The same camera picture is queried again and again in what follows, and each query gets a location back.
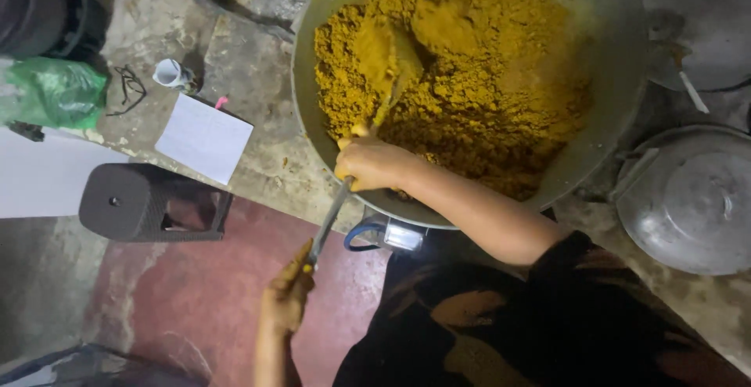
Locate person's left hand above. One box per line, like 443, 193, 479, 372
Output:
259, 239, 316, 337

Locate person's right hand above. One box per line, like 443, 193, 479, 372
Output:
334, 124, 419, 193

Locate long metal spatula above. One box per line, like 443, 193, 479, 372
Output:
302, 16, 426, 274

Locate yellow spice powder heap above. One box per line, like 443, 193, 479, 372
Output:
314, 0, 592, 201

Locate black plastic stool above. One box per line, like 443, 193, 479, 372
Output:
79, 163, 234, 243

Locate white paper notepad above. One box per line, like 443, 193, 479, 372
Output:
154, 93, 255, 186

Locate dark blue plastic bag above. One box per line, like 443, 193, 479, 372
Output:
0, 344, 211, 387

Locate white rolled paper cup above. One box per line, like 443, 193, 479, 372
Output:
153, 59, 197, 91

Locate person's black patterned garment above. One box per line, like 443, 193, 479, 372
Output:
332, 230, 751, 387

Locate large metal pan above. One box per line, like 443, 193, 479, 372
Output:
291, 0, 650, 231

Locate white flat board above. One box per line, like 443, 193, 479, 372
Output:
0, 127, 131, 219

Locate green plastic bag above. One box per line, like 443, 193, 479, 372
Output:
0, 56, 109, 130

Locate round metal pot lid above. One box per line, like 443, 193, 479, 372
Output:
610, 124, 751, 276

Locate white stick utensil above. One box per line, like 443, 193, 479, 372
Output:
678, 70, 711, 115

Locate large metal pot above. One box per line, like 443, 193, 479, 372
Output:
628, 0, 751, 92

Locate black cylindrical container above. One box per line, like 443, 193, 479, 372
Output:
0, 0, 110, 63

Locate stove with blue hose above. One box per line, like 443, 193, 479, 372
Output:
343, 206, 429, 254

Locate black string loop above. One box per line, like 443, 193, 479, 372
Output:
107, 65, 148, 117

